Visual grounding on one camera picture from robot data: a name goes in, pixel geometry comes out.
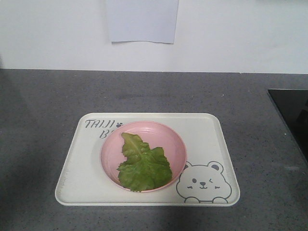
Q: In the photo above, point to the green lettuce leaf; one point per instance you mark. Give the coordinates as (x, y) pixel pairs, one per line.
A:
(145, 168)

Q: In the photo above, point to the pink round plate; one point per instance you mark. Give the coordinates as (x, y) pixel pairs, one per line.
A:
(154, 133)

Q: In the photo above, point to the white paper sheet on wall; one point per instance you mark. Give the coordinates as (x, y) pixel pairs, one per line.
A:
(142, 20)

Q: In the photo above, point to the cream bear print serving tray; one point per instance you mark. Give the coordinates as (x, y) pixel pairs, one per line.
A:
(208, 178)

